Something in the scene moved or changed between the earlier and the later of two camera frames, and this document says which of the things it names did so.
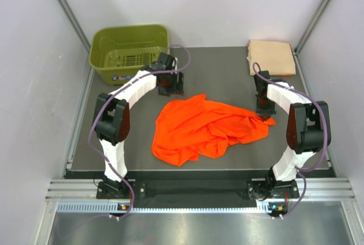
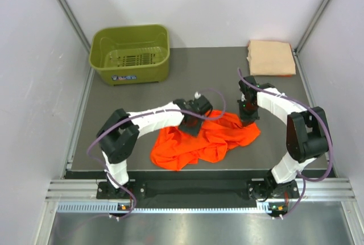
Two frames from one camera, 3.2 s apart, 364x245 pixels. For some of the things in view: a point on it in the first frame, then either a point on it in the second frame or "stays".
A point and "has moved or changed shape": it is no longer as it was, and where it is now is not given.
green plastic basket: [116, 53] stays
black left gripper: [177, 87] to [192, 131]
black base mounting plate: [257, 189] stays
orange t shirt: [185, 128] has moved or changed shape
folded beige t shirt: [276, 58] stays
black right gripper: [264, 112] to [247, 119]
